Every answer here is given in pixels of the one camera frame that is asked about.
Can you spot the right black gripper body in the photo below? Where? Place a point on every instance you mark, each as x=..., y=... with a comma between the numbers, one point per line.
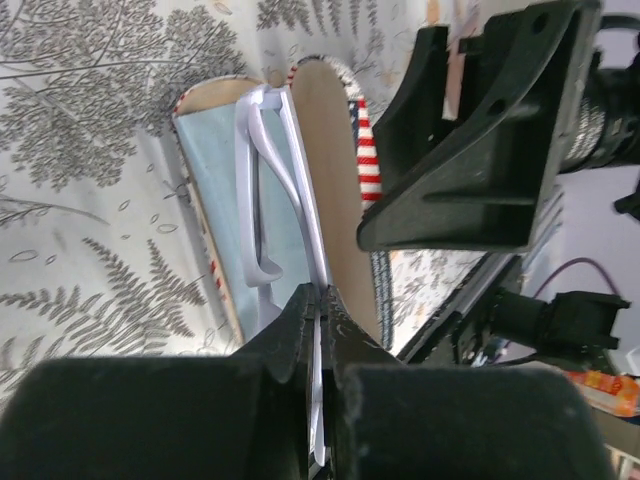
x=607, y=130

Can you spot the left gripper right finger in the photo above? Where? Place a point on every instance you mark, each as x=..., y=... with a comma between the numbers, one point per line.
x=391, y=420

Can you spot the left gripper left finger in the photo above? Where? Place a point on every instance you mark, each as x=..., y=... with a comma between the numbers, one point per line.
x=244, y=416

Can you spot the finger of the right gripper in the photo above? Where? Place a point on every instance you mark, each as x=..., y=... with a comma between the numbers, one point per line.
x=481, y=186
x=407, y=129

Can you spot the flag pattern glasses case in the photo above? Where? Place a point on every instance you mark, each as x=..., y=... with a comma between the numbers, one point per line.
x=338, y=140

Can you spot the white frame sunglasses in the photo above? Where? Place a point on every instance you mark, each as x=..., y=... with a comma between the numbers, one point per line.
x=267, y=130

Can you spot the blue cleaning cloth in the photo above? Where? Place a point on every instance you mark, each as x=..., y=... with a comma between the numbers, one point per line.
x=208, y=139

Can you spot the pink glasses case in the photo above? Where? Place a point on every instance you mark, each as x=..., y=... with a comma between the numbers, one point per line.
x=456, y=62

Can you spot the floral table mat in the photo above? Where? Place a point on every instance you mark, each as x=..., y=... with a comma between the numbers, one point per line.
x=100, y=248

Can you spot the orange snack packet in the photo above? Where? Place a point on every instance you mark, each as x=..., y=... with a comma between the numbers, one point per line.
x=617, y=395

